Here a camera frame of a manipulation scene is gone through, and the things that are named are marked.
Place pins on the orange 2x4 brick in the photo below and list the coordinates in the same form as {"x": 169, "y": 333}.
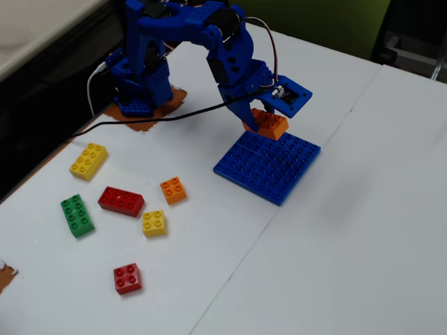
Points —
{"x": 272, "y": 125}

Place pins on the white foam board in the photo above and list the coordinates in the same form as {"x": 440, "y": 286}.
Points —
{"x": 349, "y": 244}
{"x": 192, "y": 244}

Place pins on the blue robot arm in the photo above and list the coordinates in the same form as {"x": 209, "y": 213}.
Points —
{"x": 146, "y": 80}

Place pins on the grey metal chair frame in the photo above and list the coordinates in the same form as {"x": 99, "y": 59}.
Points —
{"x": 415, "y": 56}

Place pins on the white side table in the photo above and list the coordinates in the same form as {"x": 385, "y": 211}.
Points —
{"x": 35, "y": 28}

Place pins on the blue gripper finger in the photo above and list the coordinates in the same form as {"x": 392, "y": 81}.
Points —
{"x": 241, "y": 110}
{"x": 268, "y": 106}

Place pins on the red 2x2 brick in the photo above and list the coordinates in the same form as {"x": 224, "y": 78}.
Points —
{"x": 127, "y": 278}

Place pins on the green chair back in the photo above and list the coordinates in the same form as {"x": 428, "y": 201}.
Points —
{"x": 314, "y": 21}

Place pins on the green 2x4 brick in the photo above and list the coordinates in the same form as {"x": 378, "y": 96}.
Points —
{"x": 77, "y": 215}

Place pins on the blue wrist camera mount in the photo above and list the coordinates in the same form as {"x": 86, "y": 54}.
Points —
{"x": 293, "y": 101}

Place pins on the blue 8x8 baseplate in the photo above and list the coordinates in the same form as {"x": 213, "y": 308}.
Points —
{"x": 267, "y": 167}

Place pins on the yellow 2x2 brick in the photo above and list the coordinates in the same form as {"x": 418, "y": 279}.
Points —
{"x": 154, "y": 223}

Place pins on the blue gripper body with motor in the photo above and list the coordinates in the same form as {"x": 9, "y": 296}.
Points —
{"x": 235, "y": 98}

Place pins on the yellow 2x4 brick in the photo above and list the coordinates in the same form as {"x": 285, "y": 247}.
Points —
{"x": 88, "y": 161}

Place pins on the orange 2x2 brick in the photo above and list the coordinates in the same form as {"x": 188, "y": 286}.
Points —
{"x": 173, "y": 190}

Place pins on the red 2x4 brick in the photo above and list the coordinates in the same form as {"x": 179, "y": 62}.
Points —
{"x": 120, "y": 200}

